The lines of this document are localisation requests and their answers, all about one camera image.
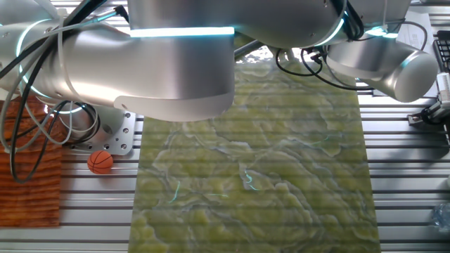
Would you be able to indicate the black keyboard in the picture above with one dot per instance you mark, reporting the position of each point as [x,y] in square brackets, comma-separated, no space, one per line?
[444,45]

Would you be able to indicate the clear plastic water bottle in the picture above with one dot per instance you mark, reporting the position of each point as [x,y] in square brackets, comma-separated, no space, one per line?
[443,218]

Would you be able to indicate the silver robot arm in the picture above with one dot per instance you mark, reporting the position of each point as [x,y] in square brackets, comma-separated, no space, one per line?
[158,70]

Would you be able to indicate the green marble pattern mat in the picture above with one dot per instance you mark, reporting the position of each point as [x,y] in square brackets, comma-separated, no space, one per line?
[246,175]

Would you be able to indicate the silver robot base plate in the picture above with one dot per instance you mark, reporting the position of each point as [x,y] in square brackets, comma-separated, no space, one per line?
[124,137]

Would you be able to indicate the small orange basketball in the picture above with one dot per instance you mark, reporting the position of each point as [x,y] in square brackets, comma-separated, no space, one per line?
[100,162]

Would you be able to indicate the reddish wood grain board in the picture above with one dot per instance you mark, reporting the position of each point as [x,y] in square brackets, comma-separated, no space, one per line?
[28,196]

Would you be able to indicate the small grey clamp device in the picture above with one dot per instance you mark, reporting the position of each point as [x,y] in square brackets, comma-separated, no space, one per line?
[427,115]

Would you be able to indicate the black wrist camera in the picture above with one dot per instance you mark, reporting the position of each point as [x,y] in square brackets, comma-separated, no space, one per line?
[313,53]

